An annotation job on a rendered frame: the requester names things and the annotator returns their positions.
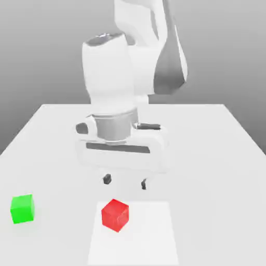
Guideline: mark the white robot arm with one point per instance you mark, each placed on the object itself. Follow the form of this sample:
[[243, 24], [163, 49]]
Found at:
[[108, 72]]

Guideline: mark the small red cube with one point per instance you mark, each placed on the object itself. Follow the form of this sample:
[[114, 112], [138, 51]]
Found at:
[[115, 215]]

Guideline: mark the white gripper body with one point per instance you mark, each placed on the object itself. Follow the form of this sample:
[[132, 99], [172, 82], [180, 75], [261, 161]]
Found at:
[[122, 159]]

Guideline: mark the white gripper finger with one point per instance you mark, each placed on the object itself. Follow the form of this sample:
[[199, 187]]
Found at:
[[143, 184], [107, 179]]

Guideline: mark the small green cube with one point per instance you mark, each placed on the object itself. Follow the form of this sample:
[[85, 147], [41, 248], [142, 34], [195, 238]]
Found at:
[[22, 208]]

